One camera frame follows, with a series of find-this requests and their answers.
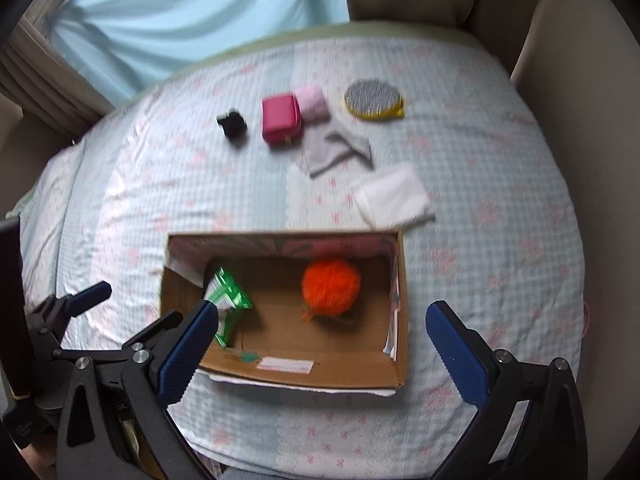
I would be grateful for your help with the orange fluffy pompom toy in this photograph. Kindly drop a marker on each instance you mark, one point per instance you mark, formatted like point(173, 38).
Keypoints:
point(330, 287)

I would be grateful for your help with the checkered floral bed sheet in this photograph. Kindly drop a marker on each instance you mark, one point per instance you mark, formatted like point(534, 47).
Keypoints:
point(503, 247)

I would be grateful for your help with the green mattress pad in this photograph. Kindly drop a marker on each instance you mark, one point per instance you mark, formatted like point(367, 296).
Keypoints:
point(387, 29)

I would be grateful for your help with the round grey yellow sponge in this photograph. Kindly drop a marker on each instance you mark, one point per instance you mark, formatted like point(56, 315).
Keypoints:
point(374, 100)

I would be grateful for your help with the pink fluffy towel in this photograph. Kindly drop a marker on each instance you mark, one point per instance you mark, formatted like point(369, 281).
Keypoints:
point(312, 104)

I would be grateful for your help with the black scrunchie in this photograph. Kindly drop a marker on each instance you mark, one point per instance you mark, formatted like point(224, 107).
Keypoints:
point(232, 124)

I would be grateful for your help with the light blue curtain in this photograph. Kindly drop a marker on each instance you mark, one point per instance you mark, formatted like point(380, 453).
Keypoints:
point(122, 47)

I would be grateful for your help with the green wet wipes pack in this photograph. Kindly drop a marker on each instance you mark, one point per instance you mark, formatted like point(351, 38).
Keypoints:
point(230, 300)

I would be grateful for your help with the open cardboard box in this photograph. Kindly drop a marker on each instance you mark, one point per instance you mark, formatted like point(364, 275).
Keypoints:
point(278, 342)

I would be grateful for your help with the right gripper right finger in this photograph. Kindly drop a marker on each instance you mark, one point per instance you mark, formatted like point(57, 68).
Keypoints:
point(528, 422)

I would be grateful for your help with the white textured cloth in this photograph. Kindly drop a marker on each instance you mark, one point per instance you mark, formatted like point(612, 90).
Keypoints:
point(391, 197)

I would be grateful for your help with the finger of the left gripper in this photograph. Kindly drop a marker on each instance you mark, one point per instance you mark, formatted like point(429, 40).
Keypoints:
point(48, 322)

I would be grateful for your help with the grey cloth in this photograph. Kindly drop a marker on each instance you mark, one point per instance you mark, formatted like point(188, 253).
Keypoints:
point(325, 144)

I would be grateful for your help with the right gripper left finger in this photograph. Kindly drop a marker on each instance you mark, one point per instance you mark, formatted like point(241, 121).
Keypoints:
point(150, 373)

